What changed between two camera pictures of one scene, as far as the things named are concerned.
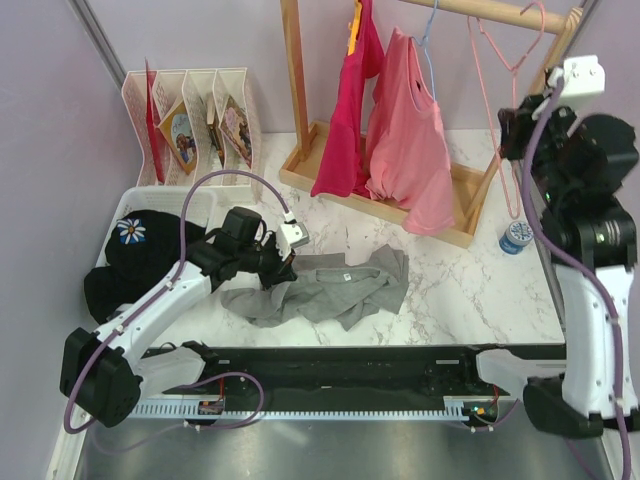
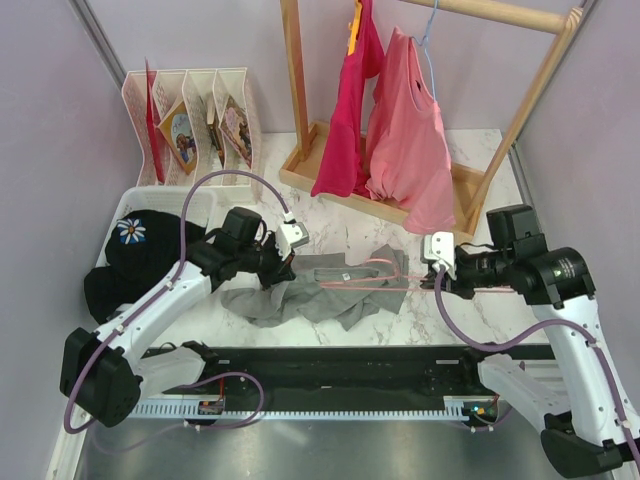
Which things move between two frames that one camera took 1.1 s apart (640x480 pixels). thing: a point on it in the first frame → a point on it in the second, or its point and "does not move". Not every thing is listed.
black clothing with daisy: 142,251 does not move
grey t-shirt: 327,286 does not move
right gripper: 519,123 → 458,282
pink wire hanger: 472,18 → 337,285
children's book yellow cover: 177,130 does not move
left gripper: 282,270 does not move
